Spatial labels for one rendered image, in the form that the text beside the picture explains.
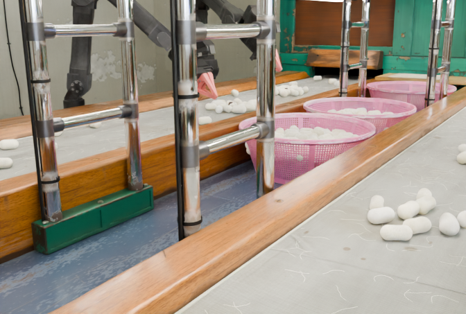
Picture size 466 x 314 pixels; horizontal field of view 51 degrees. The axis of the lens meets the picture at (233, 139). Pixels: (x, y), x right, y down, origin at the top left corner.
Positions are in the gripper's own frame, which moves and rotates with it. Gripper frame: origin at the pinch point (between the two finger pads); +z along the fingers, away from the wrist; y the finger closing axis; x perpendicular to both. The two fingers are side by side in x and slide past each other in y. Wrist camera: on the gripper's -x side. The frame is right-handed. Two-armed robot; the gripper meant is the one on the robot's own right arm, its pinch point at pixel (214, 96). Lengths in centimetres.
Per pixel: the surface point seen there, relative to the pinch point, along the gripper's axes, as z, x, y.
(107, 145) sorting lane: 12, -8, -53
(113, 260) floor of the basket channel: 37, -21, -77
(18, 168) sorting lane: 12, -8, -72
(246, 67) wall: -68, 69, 163
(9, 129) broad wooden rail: -5, 4, -61
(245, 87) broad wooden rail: -4.0, 4.2, 24.9
